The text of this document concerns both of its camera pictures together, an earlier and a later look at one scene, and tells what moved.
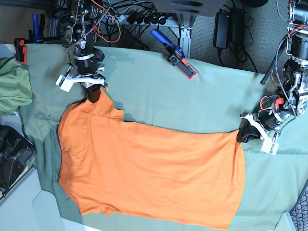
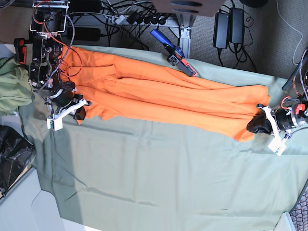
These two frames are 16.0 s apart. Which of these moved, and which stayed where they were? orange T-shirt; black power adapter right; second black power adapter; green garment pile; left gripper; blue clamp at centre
Moved: orange T-shirt; left gripper
Stayed: second black power adapter; black power adapter right; blue clamp at centre; green garment pile
